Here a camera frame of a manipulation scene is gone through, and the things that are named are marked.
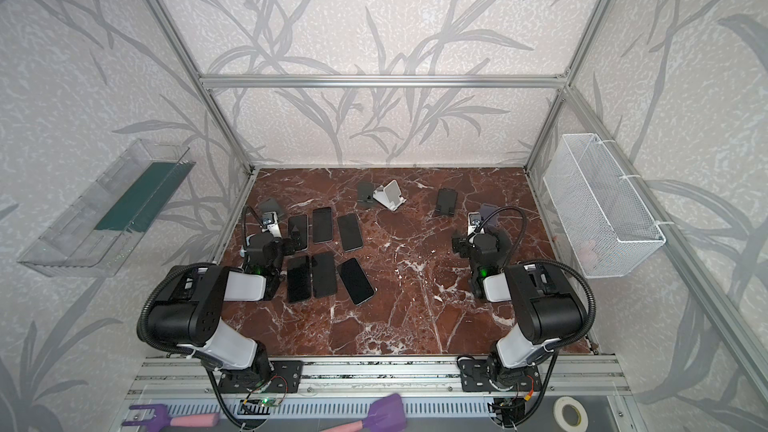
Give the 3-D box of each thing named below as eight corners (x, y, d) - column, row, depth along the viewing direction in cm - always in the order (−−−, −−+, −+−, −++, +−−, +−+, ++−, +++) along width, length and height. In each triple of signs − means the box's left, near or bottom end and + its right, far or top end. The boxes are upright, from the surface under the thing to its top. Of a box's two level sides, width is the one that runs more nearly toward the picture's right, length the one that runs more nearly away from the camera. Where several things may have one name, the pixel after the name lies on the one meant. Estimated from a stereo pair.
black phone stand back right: (434, 215, 109) (435, 207, 105) (436, 195, 115) (437, 187, 111) (455, 217, 108) (457, 210, 105) (456, 197, 114) (457, 189, 111)
